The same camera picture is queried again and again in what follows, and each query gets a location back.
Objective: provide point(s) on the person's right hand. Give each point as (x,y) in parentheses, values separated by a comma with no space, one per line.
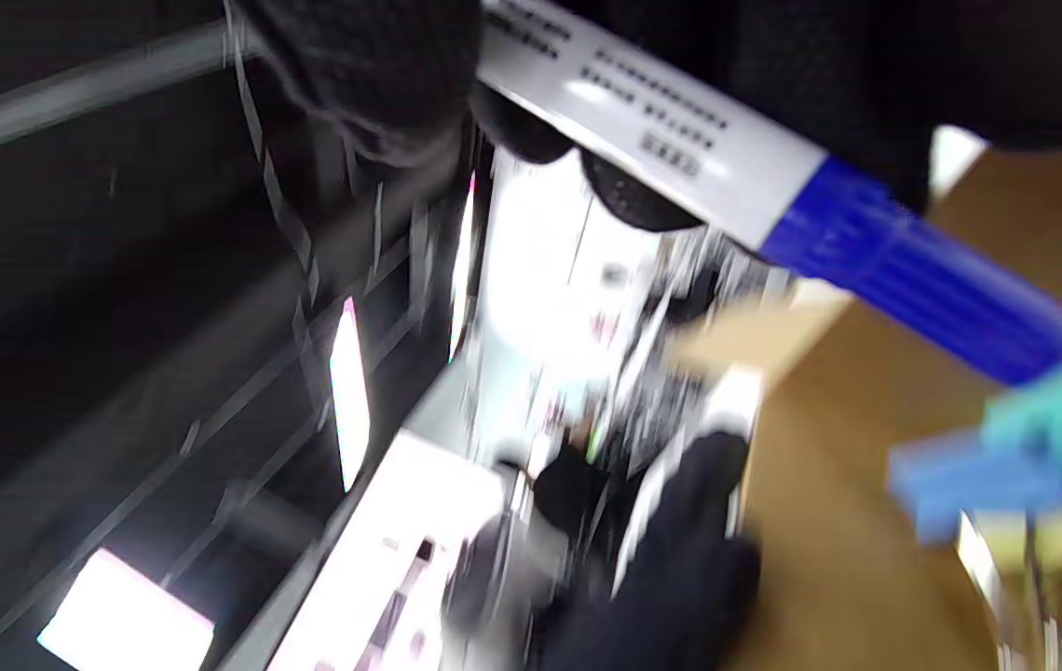
(866,65)

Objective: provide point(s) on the person's left hand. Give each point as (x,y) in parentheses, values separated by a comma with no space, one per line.
(680,578)

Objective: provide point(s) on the brown cardboard mailer box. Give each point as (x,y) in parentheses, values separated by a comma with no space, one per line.
(848,559)

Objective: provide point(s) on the blue whiteboard marker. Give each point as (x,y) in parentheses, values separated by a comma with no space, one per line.
(680,130)

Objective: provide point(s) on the blue binder clip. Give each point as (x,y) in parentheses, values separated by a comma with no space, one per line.
(969,480)

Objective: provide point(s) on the yellow binder clip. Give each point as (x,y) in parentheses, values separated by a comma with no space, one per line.
(1006,550)

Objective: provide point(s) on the ceiling light strip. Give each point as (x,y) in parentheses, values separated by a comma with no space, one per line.
(349,401)

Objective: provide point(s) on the ceiling light panel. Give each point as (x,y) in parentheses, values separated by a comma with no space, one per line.
(121,615)

